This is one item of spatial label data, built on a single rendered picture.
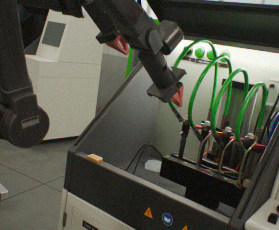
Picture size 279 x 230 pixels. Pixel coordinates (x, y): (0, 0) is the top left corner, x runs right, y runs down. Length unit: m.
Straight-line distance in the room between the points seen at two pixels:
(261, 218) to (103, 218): 0.55
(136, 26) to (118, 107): 0.73
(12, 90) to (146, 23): 0.32
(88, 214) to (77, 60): 2.99
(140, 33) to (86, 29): 3.43
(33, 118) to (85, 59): 3.62
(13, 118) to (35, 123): 0.04
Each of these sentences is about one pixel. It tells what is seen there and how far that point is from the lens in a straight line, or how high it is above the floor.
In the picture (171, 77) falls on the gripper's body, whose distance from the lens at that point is 0.87.
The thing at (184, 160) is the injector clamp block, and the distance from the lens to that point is 1.34.
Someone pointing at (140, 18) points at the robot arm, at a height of 1.45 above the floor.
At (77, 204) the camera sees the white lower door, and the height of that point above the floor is 0.76.
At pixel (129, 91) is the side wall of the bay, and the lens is 1.47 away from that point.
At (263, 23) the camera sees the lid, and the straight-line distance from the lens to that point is 1.39.
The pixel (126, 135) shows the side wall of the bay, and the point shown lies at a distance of 1.53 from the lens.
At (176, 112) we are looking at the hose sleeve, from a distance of 1.19.
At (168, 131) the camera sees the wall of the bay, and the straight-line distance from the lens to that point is 1.67.
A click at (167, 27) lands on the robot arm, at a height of 1.44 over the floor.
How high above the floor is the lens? 1.41
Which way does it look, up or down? 13 degrees down
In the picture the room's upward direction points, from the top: 9 degrees clockwise
